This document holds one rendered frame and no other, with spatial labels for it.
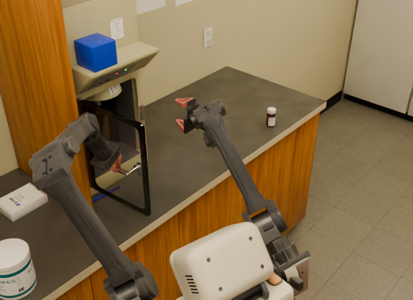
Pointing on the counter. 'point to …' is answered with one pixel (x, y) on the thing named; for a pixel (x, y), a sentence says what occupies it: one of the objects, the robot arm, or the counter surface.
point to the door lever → (126, 170)
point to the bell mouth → (106, 94)
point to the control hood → (141, 56)
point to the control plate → (111, 76)
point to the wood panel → (37, 77)
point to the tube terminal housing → (80, 11)
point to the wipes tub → (16, 270)
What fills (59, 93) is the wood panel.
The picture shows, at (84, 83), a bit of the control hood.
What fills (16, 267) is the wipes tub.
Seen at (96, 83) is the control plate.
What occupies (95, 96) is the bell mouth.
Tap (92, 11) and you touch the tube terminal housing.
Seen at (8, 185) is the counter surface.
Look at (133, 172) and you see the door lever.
